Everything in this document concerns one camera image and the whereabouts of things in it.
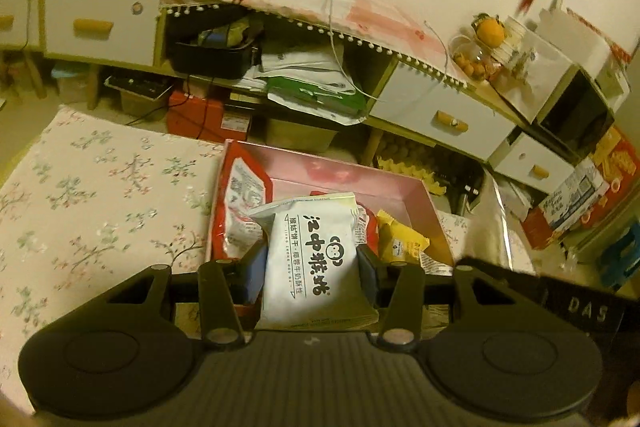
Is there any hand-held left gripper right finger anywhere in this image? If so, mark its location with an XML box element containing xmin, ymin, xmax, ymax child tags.
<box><xmin>356</xmin><ymin>246</ymin><xmax>518</xmax><ymax>352</ymax></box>

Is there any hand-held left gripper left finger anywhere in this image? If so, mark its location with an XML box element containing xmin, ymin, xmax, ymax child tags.
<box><xmin>102</xmin><ymin>241</ymin><xmax>269</xmax><ymax>352</ymax></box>

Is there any mustard yellow snack packet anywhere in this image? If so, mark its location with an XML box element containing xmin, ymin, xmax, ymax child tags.
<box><xmin>376</xmin><ymin>209</ymin><xmax>431</xmax><ymax>265</ymax></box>

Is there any white black-print snack packet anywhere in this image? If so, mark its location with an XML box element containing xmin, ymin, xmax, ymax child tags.
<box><xmin>248</xmin><ymin>192</ymin><xmax>381</xmax><ymax>332</ymax></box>

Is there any red and white snack packet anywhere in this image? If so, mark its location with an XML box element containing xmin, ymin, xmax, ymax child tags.
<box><xmin>212</xmin><ymin>142</ymin><xmax>273</xmax><ymax>264</ymax></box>

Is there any pink cardboard box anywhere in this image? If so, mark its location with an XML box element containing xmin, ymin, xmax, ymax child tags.
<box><xmin>206</xmin><ymin>139</ymin><xmax>457</xmax><ymax>308</ymax></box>

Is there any printed carton box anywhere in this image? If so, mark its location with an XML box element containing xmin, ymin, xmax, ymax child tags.
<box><xmin>540</xmin><ymin>157</ymin><xmax>612</xmax><ymax>234</ymax></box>

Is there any silver cardboard panel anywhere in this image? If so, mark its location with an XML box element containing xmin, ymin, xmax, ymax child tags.
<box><xmin>470</xmin><ymin>179</ymin><xmax>539</xmax><ymax>279</ymax></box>

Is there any yellow egg tray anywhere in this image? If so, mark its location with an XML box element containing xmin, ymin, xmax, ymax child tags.
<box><xmin>377</xmin><ymin>142</ymin><xmax>452</xmax><ymax>196</ymax></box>

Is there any wooden tv cabinet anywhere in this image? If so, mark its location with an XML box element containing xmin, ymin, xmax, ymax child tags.
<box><xmin>0</xmin><ymin>0</ymin><xmax>621</xmax><ymax>198</ymax></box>

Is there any yellow red printed box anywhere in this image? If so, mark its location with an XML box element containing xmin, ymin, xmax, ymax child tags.
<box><xmin>590</xmin><ymin>127</ymin><xmax>640</xmax><ymax>208</ymax></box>

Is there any small white drawer with knob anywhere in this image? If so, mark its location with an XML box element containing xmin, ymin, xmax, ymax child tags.
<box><xmin>492</xmin><ymin>132</ymin><xmax>577</xmax><ymax>196</ymax></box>

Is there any red storage box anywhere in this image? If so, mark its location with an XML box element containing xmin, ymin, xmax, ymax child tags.
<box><xmin>167</xmin><ymin>89</ymin><xmax>254</xmax><ymax>146</ymax></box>

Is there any floral tablecloth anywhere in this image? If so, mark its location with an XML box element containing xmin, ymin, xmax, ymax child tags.
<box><xmin>0</xmin><ymin>104</ymin><xmax>538</xmax><ymax>427</ymax></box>

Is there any wide white cabinet drawer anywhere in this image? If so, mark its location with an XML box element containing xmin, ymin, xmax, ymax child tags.
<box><xmin>370</xmin><ymin>59</ymin><xmax>517</xmax><ymax>164</ymax></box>

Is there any green bag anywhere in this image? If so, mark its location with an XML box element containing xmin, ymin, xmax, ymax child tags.
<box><xmin>265</xmin><ymin>77</ymin><xmax>369</xmax><ymax>124</ymax></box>

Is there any black microwave oven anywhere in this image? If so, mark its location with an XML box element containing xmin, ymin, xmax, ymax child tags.
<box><xmin>532</xmin><ymin>67</ymin><xmax>617</xmax><ymax>158</ymax></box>

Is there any stack of papers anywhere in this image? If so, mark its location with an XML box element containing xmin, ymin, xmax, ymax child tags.
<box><xmin>240</xmin><ymin>49</ymin><xmax>359</xmax><ymax>94</ymax></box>

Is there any black bag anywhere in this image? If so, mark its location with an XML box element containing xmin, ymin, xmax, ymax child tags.
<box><xmin>167</xmin><ymin>14</ymin><xmax>262</xmax><ymax>81</ymax></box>

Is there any glass jar of kumquats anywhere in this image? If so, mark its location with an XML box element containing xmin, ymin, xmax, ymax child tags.
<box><xmin>447</xmin><ymin>34</ymin><xmax>502</xmax><ymax>84</ymax></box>

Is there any orange fruit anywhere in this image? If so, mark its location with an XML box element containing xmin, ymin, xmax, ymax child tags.
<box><xmin>472</xmin><ymin>14</ymin><xmax>507</xmax><ymax>48</ymax></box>

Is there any white paper bag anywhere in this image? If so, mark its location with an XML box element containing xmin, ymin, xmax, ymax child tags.
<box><xmin>535</xmin><ymin>4</ymin><xmax>632</xmax><ymax>75</ymax></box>

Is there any stack of paper cups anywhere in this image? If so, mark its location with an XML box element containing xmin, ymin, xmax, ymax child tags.
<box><xmin>497</xmin><ymin>17</ymin><xmax>532</xmax><ymax>68</ymax></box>

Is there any white drawer with round sticker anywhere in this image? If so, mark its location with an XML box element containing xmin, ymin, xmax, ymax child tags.
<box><xmin>42</xmin><ymin>0</ymin><xmax>164</xmax><ymax>68</ymax></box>

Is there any small white cabinet drawer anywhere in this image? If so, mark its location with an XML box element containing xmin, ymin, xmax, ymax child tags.
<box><xmin>0</xmin><ymin>0</ymin><xmax>42</xmax><ymax>51</ymax></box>

